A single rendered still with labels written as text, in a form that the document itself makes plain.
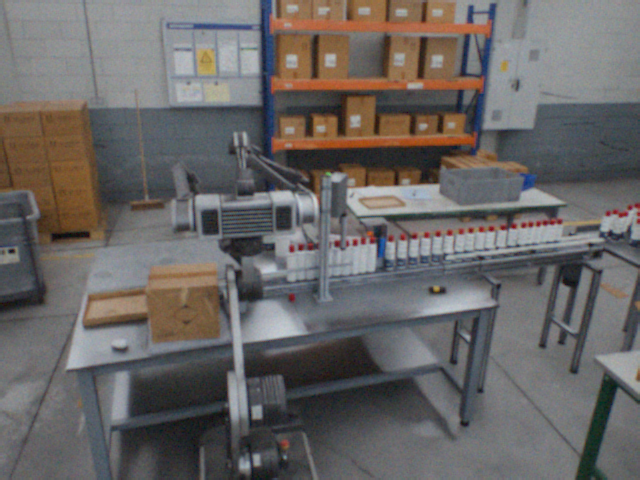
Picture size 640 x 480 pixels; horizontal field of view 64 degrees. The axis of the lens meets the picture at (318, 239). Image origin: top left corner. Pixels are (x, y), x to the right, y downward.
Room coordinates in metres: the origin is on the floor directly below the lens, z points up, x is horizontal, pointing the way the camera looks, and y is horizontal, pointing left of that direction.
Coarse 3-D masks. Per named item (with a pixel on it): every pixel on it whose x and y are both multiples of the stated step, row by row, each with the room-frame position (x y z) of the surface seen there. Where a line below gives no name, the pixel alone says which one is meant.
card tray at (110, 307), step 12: (144, 288) 2.43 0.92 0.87; (96, 300) 2.35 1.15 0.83; (108, 300) 2.35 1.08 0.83; (120, 300) 2.35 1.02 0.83; (132, 300) 2.36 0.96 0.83; (144, 300) 2.36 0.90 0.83; (84, 312) 2.18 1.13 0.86; (96, 312) 2.23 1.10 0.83; (108, 312) 2.23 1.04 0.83; (120, 312) 2.23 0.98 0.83; (132, 312) 2.24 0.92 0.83; (144, 312) 2.18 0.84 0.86; (84, 324) 2.10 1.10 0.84; (96, 324) 2.12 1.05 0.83
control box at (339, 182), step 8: (336, 176) 2.52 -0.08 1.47; (344, 176) 2.52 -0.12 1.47; (336, 184) 2.42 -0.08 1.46; (344, 184) 2.52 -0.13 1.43; (336, 192) 2.42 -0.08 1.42; (344, 192) 2.52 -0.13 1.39; (336, 200) 2.42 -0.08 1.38; (344, 200) 2.53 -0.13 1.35; (336, 208) 2.42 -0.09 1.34; (344, 208) 2.53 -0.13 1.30; (336, 216) 2.42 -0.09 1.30
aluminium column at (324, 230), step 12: (324, 180) 2.41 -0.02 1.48; (324, 192) 2.41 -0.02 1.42; (324, 204) 2.41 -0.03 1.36; (324, 216) 2.41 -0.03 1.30; (324, 228) 2.42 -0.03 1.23; (324, 240) 2.42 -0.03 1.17; (324, 252) 2.42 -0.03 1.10; (324, 264) 2.43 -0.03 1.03; (324, 276) 2.43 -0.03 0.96; (324, 288) 2.43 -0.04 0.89
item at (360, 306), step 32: (96, 256) 2.91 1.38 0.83; (128, 256) 2.92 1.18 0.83; (160, 256) 2.93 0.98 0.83; (192, 256) 2.94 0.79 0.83; (224, 256) 2.95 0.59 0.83; (96, 288) 2.49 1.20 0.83; (128, 288) 2.50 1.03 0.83; (352, 288) 2.55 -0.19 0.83; (384, 288) 2.55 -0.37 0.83; (448, 288) 2.57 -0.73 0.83; (256, 320) 2.19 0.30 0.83; (288, 320) 2.19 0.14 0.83; (320, 320) 2.20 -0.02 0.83; (352, 320) 2.21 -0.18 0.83; (384, 320) 2.21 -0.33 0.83; (416, 320) 2.25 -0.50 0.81; (96, 352) 1.89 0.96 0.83; (128, 352) 1.90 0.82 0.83; (192, 352) 1.92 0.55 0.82
